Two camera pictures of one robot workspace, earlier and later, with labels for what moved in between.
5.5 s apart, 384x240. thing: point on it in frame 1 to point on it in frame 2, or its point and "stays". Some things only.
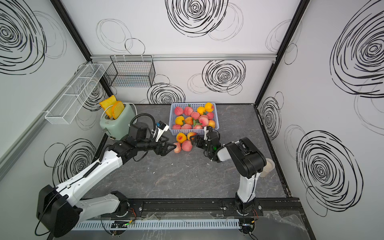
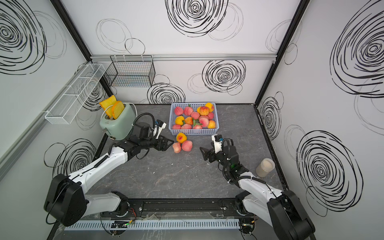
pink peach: (210, 115) stays
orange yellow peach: (212, 123) stays
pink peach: (186, 145) stays
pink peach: (178, 111) stays
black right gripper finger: (200, 144) to (211, 156)
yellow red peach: (181, 137) stays
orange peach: (189, 120) stays
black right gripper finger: (194, 138) to (206, 152)
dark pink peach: (176, 127) stays
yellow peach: (208, 107) stays
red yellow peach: (191, 134) to (204, 110)
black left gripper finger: (168, 151) to (162, 145)
